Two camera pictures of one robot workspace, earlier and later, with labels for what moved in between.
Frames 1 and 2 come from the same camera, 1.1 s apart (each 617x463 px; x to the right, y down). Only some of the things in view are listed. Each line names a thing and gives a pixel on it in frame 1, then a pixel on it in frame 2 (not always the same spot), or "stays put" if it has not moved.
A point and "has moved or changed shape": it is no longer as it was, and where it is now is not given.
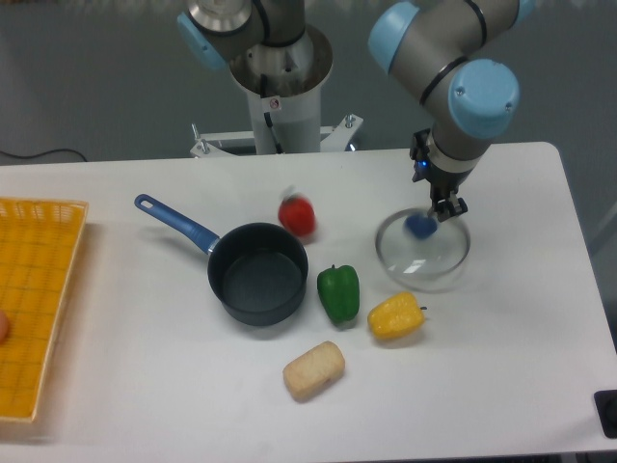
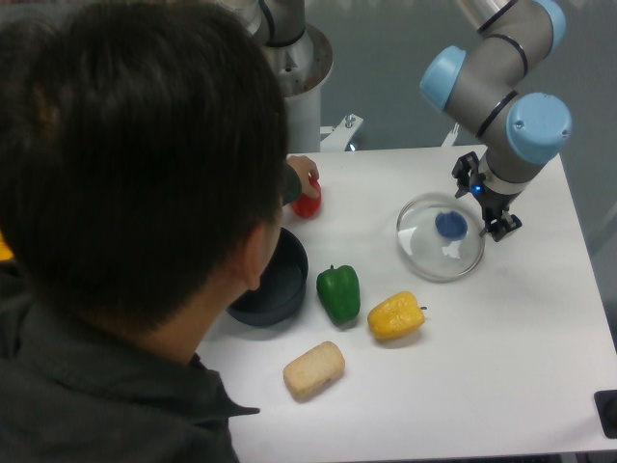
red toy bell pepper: x=297 y=213 has moved or changed shape
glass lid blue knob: x=417 y=253 has moved or changed shape
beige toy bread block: x=313 y=370 stays put
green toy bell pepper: x=339 y=289 stays put
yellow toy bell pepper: x=398 y=315 stays put
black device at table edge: x=605 y=402 stays put
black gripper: x=443 y=181 to x=497 y=221
